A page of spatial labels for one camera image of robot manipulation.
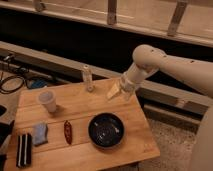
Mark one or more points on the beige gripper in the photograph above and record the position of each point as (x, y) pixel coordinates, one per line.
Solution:
(126, 85)

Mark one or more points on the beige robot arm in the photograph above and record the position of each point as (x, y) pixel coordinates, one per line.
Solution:
(197, 74)

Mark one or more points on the black ceramic bowl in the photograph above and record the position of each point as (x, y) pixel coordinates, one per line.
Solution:
(106, 130)

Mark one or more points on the clear small bottle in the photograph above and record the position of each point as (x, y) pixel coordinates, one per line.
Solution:
(87, 78)

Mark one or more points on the wooden table board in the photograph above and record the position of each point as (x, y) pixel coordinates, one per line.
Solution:
(78, 106)

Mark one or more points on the red chili pepper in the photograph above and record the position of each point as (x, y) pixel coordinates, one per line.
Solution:
(68, 132)

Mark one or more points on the blue object behind table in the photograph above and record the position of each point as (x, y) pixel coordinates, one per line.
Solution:
(37, 83)

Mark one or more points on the blue grey cloth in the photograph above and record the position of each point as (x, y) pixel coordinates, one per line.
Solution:
(40, 134)

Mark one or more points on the black white striped block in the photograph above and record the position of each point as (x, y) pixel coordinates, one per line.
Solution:
(24, 150)

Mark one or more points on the black object at left edge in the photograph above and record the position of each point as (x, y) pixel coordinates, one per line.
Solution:
(5, 133)

